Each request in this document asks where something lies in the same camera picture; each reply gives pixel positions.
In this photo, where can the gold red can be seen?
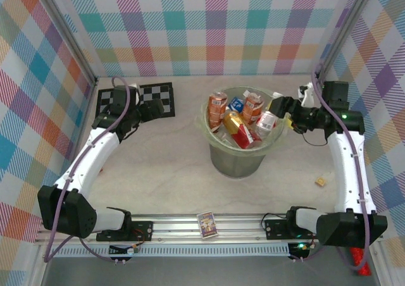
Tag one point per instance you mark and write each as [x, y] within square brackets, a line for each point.
[240, 131]

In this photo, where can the playing card box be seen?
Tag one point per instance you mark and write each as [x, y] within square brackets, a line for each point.
[207, 226]

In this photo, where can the small wooden block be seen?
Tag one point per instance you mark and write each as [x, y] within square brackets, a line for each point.
[320, 182]

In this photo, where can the aluminium frame post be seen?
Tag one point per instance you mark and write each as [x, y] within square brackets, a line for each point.
[344, 29]
[70, 33]

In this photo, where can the black mounting plate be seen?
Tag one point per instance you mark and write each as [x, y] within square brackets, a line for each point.
[275, 229]
[142, 229]

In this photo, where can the aluminium rail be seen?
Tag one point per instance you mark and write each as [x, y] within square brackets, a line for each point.
[177, 227]

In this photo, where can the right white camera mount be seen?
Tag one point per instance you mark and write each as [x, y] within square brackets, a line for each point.
[307, 97]

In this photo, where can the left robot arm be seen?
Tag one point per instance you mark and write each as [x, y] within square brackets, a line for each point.
[88, 159]

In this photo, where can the orange snack can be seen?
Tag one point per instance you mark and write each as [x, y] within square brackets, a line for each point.
[216, 112]

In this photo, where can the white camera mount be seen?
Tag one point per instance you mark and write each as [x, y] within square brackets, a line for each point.
[307, 97]
[134, 91]

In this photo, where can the green translucent bin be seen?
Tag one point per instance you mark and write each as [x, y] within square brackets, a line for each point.
[237, 162]

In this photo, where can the black grey chessboard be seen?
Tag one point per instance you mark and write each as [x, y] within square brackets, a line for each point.
[158, 93]

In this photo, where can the clear bottle red white label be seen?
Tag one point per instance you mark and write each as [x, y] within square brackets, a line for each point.
[267, 121]

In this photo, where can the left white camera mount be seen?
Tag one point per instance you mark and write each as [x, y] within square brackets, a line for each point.
[134, 91]

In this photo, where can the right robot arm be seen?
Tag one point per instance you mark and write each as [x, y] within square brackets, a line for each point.
[348, 172]

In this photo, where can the small circuit board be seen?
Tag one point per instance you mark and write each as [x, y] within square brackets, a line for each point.
[131, 250]
[300, 246]

